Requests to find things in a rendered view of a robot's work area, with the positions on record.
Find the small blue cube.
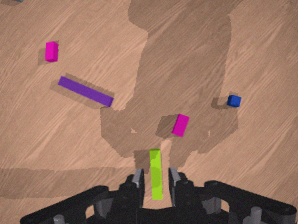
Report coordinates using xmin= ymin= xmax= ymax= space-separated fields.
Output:
xmin=227 ymin=95 xmax=241 ymax=108

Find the lime green rod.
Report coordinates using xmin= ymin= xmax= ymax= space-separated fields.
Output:
xmin=150 ymin=148 xmax=163 ymax=200

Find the magenta block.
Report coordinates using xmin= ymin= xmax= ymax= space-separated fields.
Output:
xmin=172 ymin=114 xmax=190 ymax=137
xmin=45 ymin=42 xmax=58 ymax=62

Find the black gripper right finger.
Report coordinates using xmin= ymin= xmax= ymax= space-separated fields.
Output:
xmin=168 ymin=167 xmax=297 ymax=224

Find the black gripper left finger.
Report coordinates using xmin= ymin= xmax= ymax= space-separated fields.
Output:
xmin=20 ymin=169 xmax=145 ymax=224

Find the purple rod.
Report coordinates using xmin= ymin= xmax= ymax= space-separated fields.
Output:
xmin=58 ymin=76 xmax=114 ymax=107

